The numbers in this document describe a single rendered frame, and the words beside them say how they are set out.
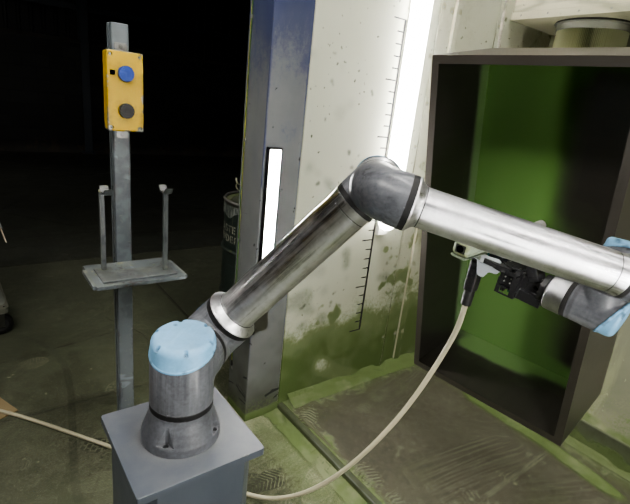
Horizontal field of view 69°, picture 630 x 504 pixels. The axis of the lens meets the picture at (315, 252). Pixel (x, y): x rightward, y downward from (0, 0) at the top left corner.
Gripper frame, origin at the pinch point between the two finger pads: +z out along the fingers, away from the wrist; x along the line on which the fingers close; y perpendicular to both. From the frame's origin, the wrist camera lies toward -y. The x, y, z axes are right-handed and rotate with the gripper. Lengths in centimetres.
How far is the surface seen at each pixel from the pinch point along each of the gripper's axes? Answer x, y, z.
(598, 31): 146, -68, 38
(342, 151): 35, -4, 87
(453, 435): 59, 113, 10
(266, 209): -4, 18, 87
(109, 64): -53, -30, 116
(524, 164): 56, -16, 17
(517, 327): 66, 50, 2
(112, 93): -52, -21, 115
